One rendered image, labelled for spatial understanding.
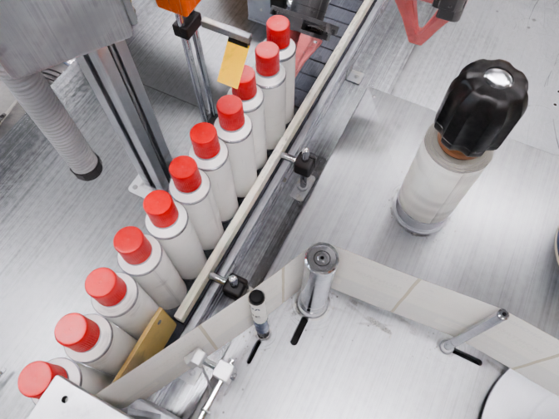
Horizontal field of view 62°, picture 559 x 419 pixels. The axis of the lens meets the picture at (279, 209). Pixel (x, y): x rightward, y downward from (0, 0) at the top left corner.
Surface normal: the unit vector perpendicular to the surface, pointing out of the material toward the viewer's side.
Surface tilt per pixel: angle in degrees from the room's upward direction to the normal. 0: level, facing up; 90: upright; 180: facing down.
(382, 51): 0
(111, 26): 90
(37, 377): 3
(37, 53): 90
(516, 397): 0
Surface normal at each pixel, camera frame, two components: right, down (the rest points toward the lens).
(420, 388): 0.00, -0.44
